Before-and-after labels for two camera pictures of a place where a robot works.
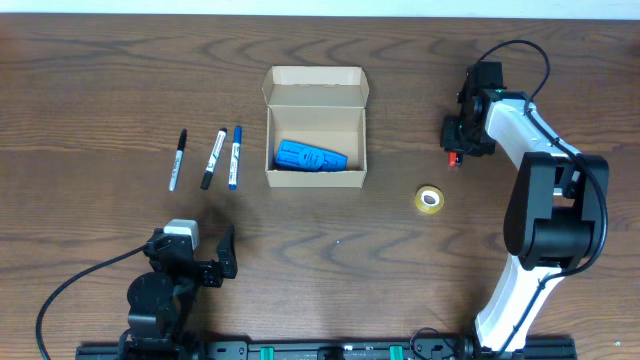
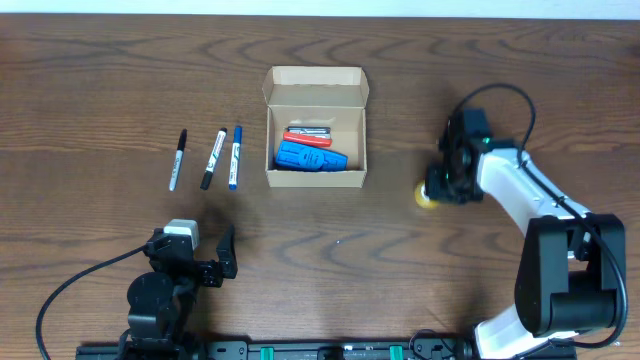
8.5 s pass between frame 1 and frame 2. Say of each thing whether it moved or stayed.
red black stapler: moved
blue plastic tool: stayed
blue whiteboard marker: stayed
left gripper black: stayed
